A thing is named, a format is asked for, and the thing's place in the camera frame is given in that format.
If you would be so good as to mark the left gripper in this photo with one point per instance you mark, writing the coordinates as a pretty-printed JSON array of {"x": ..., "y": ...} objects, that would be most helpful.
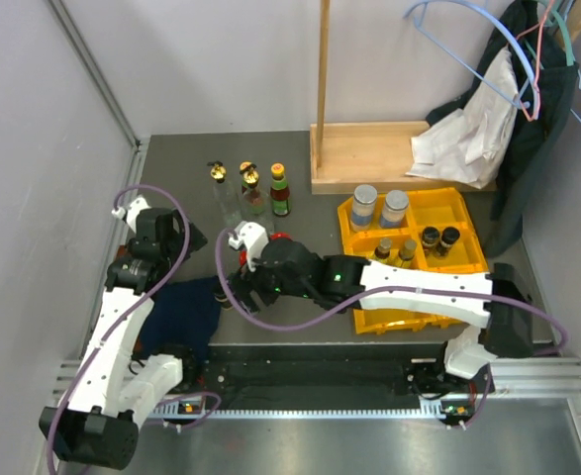
[{"x": 177, "y": 218}]

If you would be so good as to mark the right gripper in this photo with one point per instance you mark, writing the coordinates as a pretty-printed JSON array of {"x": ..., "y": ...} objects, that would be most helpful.
[{"x": 246, "y": 281}]

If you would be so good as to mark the clear bottle gold pourer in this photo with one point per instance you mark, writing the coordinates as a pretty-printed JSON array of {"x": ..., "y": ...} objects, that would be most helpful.
[{"x": 225, "y": 194}]

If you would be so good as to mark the small brown cap bottle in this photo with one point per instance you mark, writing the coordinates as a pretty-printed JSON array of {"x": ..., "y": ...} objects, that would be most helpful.
[{"x": 382, "y": 251}]

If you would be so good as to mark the silver lid spice jar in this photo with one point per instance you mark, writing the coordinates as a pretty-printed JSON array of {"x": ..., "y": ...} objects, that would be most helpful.
[
  {"x": 396, "y": 204},
  {"x": 363, "y": 205}
]

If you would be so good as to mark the yellow label brown cap bottle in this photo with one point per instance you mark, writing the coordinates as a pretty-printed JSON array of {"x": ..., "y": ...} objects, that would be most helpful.
[{"x": 404, "y": 257}]

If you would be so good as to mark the black cap spice jar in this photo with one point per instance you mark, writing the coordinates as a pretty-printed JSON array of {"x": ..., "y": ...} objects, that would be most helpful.
[
  {"x": 449, "y": 237},
  {"x": 430, "y": 237},
  {"x": 223, "y": 301}
]

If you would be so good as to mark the black cap spice jar back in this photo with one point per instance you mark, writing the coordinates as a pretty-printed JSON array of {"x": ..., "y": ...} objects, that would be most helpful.
[{"x": 449, "y": 237}]

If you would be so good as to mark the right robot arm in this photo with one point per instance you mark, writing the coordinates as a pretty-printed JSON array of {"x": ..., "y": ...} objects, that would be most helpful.
[{"x": 498, "y": 324}]

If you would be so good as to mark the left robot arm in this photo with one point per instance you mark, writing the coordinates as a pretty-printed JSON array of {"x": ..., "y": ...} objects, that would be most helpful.
[{"x": 100, "y": 415}]

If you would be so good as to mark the brown orange cloth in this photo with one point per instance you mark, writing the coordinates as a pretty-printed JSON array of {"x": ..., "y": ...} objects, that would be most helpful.
[{"x": 121, "y": 251}]

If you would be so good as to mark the clear bottle red label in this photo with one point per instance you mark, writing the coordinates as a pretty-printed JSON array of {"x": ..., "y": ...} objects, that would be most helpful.
[{"x": 256, "y": 204}]

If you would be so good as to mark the yellow bin back left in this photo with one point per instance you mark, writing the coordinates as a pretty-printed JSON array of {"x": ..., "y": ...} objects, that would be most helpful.
[{"x": 348, "y": 236}]

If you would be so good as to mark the yellow bin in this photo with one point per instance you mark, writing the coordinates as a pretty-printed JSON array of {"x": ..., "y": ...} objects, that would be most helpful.
[
  {"x": 348, "y": 236},
  {"x": 465, "y": 257},
  {"x": 365, "y": 248},
  {"x": 444, "y": 322},
  {"x": 383, "y": 321},
  {"x": 438, "y": 207}
]

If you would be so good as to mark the red sauce bottle yellow cap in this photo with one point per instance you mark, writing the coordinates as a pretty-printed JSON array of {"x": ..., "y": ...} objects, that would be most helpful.
[{"x": 279, "y": 191}]

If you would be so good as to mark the navy blue cloth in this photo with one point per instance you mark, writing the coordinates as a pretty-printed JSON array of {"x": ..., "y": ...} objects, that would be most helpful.
[{"x": 184, "y": 313}]

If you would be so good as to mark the yellow bin front left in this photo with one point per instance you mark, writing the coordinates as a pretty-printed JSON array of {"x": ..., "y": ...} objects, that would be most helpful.
[{"x": 383, "y": 321}]

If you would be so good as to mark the green bottle gold pourer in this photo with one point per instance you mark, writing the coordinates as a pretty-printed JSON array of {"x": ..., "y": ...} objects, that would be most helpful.
[{"x": 246, "y": 168}]

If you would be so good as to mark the yellow bin middle left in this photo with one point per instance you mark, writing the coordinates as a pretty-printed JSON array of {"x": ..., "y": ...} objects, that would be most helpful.
[{"x": 365, "y": 248}]

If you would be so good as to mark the yellow bin front right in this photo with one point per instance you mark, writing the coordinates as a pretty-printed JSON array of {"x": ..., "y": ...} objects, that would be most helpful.
[{"x": 444, "y": 322}]

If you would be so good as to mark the yellow bin back right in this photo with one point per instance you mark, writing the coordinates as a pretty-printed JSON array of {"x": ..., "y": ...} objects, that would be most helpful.
[{"x": 438, "y": 207}]

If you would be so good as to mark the yellow bin middle right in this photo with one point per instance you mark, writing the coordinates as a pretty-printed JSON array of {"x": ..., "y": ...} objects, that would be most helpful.
[{"x": 465, "y": 257}]

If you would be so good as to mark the white crumpled cloth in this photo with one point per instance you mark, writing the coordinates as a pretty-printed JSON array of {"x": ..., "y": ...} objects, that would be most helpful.
[{"x": 468, "y": 145}]

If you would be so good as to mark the wooden pole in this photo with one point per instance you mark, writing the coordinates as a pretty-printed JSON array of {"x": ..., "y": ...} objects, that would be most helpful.
[{"x": 322, "y": 84}]

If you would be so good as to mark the dark green jacket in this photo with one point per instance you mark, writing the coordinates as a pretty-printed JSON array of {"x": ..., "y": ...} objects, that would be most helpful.
[{"x": 531, "y": 143}]

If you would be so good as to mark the pink clothes hanger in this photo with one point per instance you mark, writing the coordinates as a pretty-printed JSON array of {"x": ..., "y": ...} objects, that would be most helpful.
[{"x": 538, "y": 27}]

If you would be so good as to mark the green clothes hanger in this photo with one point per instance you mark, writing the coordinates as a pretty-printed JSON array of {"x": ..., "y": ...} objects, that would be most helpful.
[{"x": 553, "y": 19}]

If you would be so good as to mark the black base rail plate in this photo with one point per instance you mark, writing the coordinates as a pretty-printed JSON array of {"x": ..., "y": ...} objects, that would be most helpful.
[{"x": 250, "y": 379}]

